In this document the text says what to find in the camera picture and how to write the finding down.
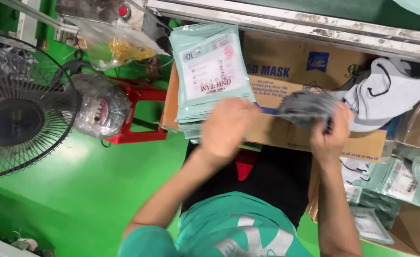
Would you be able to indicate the person's right hand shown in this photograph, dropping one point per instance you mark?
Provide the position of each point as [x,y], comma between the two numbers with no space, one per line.
[329,141]

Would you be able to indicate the person's left hand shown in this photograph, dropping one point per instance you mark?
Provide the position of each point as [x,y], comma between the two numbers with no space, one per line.
[226,130]

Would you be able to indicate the person's right fingers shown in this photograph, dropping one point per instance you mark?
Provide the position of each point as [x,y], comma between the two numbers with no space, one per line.
[343,117]

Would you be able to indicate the person's left fingers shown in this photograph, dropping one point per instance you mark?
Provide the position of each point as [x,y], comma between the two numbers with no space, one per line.
[240,109]

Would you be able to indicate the bundle of grey face masks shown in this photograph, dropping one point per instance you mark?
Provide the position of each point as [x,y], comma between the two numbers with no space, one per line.
[304,107]

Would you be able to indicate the pile of white face masks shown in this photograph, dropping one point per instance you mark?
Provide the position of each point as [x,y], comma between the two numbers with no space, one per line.
[381,92]

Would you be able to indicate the stack of teal mask packets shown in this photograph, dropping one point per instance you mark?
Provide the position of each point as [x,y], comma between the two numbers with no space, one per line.
[210,64]

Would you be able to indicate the red plastic stool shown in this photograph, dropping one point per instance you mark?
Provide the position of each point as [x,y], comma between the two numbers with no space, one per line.
[245,167]
[138,94]

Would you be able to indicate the brown cardboard box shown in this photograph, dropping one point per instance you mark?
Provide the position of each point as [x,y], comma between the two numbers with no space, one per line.
[285,67]

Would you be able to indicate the black trousers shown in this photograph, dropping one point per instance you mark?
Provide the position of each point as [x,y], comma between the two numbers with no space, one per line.
[278,178]

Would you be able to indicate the open carton of mask packets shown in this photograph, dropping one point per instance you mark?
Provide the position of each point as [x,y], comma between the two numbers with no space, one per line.
[392,192]

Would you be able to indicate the teal shirt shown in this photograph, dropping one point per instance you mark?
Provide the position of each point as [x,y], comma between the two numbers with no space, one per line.
[231,228]

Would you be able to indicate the clear bag of rubber bands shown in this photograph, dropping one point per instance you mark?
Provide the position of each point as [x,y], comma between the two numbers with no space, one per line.
[119,48]

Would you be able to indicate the plastic-wrapped fan motor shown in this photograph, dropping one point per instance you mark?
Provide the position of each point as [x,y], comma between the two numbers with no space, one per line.
[101,105]

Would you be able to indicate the red push button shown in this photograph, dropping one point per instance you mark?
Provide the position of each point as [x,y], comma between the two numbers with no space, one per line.
[123,11]

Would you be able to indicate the grey machine housing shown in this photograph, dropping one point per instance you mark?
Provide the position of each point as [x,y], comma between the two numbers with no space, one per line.
[88,9]

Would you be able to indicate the black electric fan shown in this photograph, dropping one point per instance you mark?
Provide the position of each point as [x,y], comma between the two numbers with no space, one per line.
[15,121]

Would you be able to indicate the metal conveyor frame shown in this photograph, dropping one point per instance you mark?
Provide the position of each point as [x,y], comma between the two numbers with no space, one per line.
[303,25]

